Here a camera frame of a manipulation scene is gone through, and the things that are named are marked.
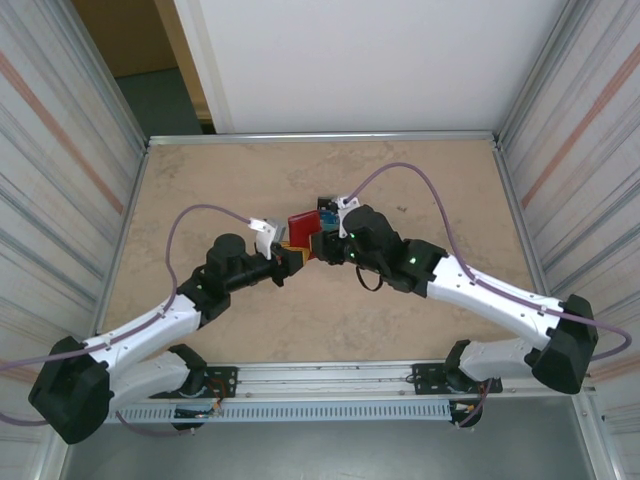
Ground red card holder wallet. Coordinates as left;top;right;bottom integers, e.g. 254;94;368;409
288;212;324;249

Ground clear acrylic card stand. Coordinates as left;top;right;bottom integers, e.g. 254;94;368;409
316;196;346;234

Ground grey metal shelf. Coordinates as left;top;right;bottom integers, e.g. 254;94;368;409
62;397;601;480

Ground translucent corrugated side panel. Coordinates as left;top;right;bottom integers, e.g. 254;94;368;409
0;0;147;451
499;0;640;441

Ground black cable loop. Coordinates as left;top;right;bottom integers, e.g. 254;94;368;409
355;264;386;292

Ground aluminium table end rail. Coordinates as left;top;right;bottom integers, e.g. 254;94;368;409
147;130;501;147

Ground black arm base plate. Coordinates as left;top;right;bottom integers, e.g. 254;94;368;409
197;366;239;400
412;363;503;399

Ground orange wires with connector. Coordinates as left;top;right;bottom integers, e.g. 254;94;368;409
173;382;225;420
449;379;494;419

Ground aluminium table side rail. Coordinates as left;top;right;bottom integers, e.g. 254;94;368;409
88;142;154;364
492;139;559;356

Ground grey slotted cable duct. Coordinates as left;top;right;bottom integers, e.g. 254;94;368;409
107;403;451;424

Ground wooden door frame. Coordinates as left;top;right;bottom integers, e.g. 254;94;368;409
160;0;217;135

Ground aluminium frame post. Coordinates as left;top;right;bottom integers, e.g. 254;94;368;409
52;0;151;147
494;0;596;146

